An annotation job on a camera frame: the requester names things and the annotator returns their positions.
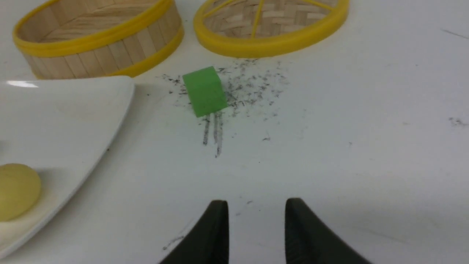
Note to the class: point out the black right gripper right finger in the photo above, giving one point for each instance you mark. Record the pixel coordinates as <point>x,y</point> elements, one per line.
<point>308,240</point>

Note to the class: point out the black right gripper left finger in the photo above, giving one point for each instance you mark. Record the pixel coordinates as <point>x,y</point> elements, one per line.
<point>208,240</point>

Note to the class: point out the yellow steamed bun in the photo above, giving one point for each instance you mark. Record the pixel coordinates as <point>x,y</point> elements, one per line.
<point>20,189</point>

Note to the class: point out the white square plate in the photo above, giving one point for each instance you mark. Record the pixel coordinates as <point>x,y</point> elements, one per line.
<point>61,129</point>

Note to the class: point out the green cube block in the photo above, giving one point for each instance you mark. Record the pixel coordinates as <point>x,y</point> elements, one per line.
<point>205,91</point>

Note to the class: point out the woven bamboo steamer lid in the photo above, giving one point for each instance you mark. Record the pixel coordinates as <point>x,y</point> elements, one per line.
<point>266,28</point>

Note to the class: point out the bamboo steamer basket yellow rims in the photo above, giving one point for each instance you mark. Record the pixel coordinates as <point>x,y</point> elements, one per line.
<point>73,39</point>

